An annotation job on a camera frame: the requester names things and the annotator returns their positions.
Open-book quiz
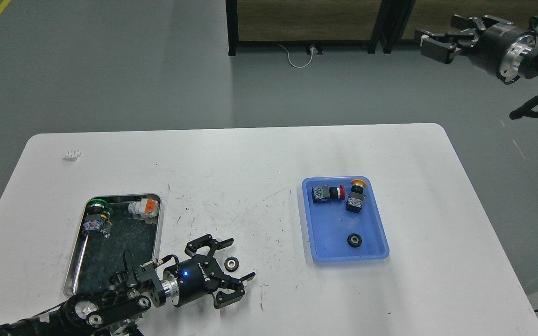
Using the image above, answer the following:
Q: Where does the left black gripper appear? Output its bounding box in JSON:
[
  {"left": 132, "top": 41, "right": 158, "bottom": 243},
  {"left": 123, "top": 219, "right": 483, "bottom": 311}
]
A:
[{"left": 163, "top": 234, "right": 256, "bottom": 310}]

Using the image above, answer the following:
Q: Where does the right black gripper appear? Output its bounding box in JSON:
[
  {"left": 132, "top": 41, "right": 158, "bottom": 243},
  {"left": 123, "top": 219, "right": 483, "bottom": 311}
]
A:
[{"left": 414, "top": 14, "right": 531, "bottom": 78}]

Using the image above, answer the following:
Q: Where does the black gear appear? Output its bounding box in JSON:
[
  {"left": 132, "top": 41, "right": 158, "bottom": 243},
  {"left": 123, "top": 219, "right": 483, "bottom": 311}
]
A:
[
  {"left": 224, "top": 257, "right": 239, "bottom": 273},
  {"left": 347, "top": 232, "right": 362, "bottom": 248}
]

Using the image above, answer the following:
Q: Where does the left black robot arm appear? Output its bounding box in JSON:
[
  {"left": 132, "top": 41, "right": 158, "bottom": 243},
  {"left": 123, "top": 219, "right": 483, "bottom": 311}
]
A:
[{"left": 0, "top": 234, "right": 255, "bottom": 336}]

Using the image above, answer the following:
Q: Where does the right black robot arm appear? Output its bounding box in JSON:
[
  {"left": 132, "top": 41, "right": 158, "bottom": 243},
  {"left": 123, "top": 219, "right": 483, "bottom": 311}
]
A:
[{"left": 414, "top": 14, "right": 538, "bottom": 120}]

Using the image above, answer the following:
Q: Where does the silver metal tray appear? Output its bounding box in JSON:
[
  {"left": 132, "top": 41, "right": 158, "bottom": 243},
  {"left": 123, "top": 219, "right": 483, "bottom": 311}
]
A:
[{"left": 63, "top": 193, "right": 163, "bottom": 297}]

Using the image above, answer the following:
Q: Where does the blue plastic tray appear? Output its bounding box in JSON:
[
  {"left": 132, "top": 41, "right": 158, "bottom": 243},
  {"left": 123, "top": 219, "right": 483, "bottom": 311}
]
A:
[{"left": 302, "top": 176, "right": 390, "bottom": 262}]

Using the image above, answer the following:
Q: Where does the right wooden cabinet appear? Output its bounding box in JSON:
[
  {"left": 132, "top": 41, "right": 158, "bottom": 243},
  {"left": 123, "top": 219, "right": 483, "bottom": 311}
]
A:
[{"left": 381, "top": 0, "right": 538, "bottom": 55}]

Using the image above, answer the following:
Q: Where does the wooden cabinet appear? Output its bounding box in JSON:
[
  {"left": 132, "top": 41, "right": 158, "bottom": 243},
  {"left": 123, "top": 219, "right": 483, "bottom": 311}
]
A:
[
  {"left": 226, "top": 0, "right": 393, "bottom": 56},
  {"left": 381, "top": 0, "right": 538, "bottom": 55}
]

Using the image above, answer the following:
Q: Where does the left wooden cabinet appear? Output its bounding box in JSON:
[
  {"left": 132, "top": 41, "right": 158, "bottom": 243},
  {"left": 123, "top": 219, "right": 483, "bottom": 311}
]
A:
[{"left": 226, "top": 0, "right": 393, "bottom": 56}]

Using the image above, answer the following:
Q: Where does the small white plastic part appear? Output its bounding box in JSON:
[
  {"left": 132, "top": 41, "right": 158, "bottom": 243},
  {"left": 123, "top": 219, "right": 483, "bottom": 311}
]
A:
[{"left": 63, "top": 149, "right": 82, "bottom": 161}]

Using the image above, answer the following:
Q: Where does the orange white switch component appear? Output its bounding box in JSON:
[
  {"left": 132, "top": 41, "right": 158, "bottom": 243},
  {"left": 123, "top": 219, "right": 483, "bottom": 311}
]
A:
[{"left": 128, "top": 198, "right": 160, "bottom": 220}]

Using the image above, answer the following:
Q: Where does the green push button switch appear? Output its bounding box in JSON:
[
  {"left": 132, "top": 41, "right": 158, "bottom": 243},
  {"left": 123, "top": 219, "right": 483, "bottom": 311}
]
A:
[{"left": 82, "top": 198, "right": 113, "bottom": 238}]

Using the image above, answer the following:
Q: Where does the red push button switch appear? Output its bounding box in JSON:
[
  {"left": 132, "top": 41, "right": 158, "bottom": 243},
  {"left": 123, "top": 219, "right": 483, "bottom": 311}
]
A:
[{"left": 311, "top": 185, "right": 346, "bottom": 204}]

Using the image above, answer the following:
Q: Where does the white power cable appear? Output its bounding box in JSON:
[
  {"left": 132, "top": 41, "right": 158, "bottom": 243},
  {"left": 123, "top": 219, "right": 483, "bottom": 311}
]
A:
[{"left": 277, "top": 43, "right": 319, "bottom": 69}]

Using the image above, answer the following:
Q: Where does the yellow push button switch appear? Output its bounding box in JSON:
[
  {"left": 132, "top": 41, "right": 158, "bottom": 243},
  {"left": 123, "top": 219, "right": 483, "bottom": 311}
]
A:
[{"left": 346, "top": 179, "right": 367, "bottom": 213}]

